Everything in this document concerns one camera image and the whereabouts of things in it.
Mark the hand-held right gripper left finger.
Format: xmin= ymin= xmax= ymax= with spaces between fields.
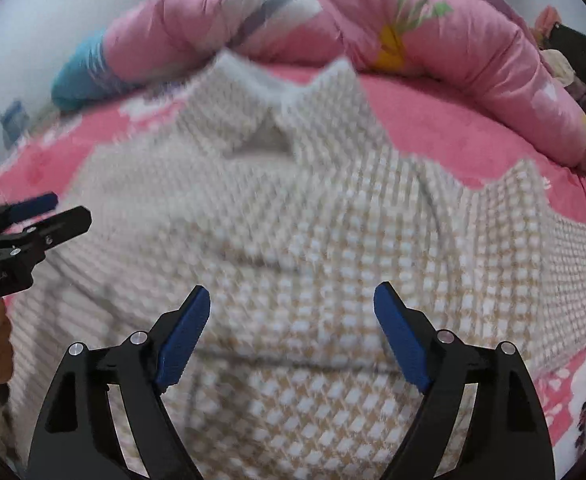
xmin=27 ymin=285 xmax=212 ymax=480

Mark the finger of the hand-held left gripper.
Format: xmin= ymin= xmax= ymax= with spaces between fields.
xmin=0 ymin=192 xmax=60 ymax=233
xmin=3 ymin=206 xmax=94 ymax=261

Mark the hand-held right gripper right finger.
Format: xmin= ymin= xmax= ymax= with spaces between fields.
xmin=374 ymin=282 xmax=556 ymax=480

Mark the beige checked knit sweater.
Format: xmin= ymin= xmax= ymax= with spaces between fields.
xmin=3 ymin=52 xmax=586 ymax=480

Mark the pile of clothes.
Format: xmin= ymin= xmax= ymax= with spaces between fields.
xmin=532 ymin=6 xmax=586 ymax=108

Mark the small blue box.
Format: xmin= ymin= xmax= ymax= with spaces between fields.
xmin=0 ymin=101 xmax=26 ymax=149

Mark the blue pillow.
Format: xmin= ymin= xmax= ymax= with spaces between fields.
xmin=52 ymin=29 xmax=141 ymax=113

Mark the pink floral blanket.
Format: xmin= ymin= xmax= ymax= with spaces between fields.
xmin=0 ymin=62 xmax=586 ymax=466

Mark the pink printed quilt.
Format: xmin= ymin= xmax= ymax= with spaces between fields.
xmin=104 ymin=0 xmax=586 ymax=171

